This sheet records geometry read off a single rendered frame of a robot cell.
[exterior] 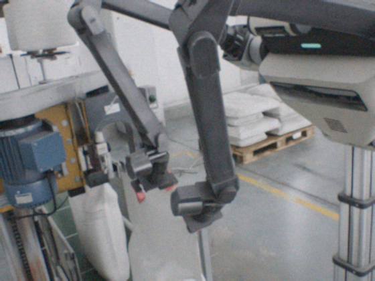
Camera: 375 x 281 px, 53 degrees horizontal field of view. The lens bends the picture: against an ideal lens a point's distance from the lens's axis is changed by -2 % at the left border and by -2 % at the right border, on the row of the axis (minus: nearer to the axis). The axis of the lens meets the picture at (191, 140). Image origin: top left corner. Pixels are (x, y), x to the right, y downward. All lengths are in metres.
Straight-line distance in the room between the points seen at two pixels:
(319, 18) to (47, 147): 0.77
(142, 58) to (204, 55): 4.72
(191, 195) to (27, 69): 3.37
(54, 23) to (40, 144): 0.33
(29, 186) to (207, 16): 0.80
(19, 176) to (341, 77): 0.91
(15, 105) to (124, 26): 4.13
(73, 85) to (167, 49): 4.90
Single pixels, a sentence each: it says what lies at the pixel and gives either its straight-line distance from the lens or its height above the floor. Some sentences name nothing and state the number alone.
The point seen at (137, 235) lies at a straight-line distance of 1.44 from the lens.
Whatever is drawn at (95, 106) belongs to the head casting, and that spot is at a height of 1.31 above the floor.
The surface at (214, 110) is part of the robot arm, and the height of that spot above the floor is 1.41.
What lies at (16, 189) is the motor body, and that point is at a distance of 1.19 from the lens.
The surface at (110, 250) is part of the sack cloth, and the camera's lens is 1.91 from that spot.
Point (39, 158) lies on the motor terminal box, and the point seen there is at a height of 1.25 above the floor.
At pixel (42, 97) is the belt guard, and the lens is 1.16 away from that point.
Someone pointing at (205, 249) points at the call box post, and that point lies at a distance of 1.69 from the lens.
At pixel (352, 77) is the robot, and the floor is 1.39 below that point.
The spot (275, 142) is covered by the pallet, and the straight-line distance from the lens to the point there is 4.44.
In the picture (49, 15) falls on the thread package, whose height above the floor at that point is 1.62.
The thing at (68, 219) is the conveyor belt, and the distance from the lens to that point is 2.70.
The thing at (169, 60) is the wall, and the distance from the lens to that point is 6.15.
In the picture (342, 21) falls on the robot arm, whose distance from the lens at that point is 0.68.
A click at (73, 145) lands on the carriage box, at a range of 1.39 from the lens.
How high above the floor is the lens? 1.57
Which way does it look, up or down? 18 degrees down
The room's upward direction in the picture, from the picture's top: 7 degrees counter-clockwise
